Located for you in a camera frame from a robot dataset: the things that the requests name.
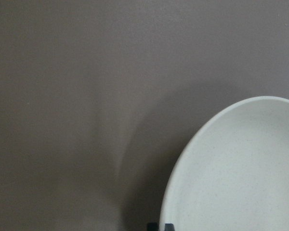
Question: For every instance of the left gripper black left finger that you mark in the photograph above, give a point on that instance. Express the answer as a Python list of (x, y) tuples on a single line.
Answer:
[(152, 226)]

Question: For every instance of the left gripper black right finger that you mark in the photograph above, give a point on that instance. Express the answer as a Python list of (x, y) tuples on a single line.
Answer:
[(169, 227)]

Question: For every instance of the beige round plate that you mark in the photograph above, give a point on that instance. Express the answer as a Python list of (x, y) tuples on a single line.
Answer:
[(234, 173)]

